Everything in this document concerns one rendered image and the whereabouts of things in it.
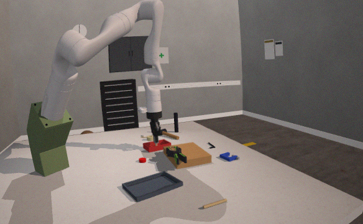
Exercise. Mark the light wooden board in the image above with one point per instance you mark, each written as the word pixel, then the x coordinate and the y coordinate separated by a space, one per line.
pixel 195 156

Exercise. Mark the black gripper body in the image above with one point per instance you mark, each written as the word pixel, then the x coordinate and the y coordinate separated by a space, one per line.
pixel 154 117

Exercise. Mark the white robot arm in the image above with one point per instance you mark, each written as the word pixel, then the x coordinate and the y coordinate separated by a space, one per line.
pixel 78 50

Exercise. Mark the black spring clamp with green grips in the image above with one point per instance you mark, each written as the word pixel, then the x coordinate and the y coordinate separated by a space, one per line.
pixel 178 154

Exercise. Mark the wooden-handled black mallet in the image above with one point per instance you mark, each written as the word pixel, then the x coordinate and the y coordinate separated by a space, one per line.
pixel 164 132

